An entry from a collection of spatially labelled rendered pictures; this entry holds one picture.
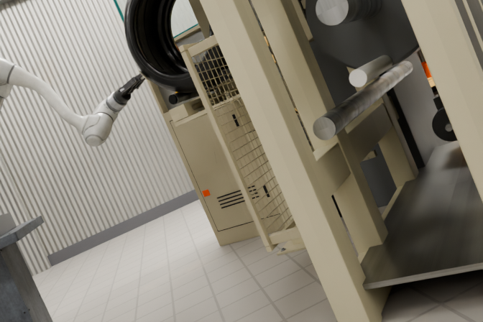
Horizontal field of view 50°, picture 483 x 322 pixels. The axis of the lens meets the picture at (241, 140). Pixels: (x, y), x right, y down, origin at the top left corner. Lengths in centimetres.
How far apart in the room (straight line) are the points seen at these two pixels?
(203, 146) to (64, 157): 286
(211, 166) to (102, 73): 286
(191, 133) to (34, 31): 314
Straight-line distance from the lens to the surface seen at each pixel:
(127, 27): 237
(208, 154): 311
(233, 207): 314
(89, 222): 578
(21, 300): 255
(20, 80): 269
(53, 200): 580
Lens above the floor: 76
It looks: 4 degrees down
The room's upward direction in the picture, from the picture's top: 23 degrees counter-clockwise
